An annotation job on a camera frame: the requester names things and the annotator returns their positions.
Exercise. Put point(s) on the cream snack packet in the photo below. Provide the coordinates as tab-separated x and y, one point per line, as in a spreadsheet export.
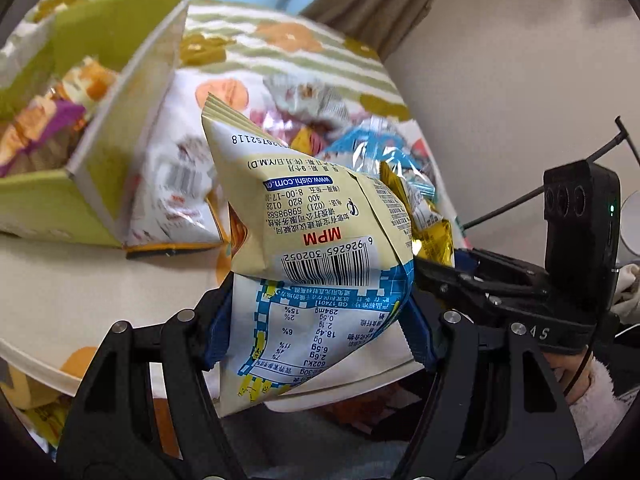
310	230

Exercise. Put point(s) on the orange white snack packet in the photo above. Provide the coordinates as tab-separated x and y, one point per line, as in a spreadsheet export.
87	80

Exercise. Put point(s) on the floral striped blanket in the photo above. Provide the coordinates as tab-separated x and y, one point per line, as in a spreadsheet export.
300	60

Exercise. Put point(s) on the green cardboard box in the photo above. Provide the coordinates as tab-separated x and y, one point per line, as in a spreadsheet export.
125	110

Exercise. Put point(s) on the yellow purple snack packet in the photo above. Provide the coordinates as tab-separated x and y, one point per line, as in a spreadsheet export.
307	140

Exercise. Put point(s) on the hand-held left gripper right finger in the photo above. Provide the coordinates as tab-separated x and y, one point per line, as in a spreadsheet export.
422	340

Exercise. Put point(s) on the brown curtain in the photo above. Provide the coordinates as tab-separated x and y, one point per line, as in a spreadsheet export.
380	0

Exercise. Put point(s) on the gold snack packet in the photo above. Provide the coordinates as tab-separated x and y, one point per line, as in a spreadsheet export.
430	235

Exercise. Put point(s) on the persimmon print tablecloth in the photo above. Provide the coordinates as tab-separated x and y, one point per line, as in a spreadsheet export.
75	300

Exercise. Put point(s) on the white cloth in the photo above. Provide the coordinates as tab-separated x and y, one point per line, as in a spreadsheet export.
627	285

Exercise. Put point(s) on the person's right hand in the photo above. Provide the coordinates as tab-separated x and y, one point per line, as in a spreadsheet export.
567	375

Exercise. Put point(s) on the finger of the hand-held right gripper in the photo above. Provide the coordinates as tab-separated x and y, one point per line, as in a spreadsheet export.
470	295
465	260

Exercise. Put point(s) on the blue clear snack packet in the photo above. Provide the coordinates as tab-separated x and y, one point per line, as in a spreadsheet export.
370	145

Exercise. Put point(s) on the silver snack packet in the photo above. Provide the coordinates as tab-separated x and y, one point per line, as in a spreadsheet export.
310	95

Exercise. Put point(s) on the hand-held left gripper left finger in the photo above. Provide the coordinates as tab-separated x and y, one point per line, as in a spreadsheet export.
217	332

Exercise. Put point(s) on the person's right forearm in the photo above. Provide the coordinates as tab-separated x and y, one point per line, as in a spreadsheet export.
600	410

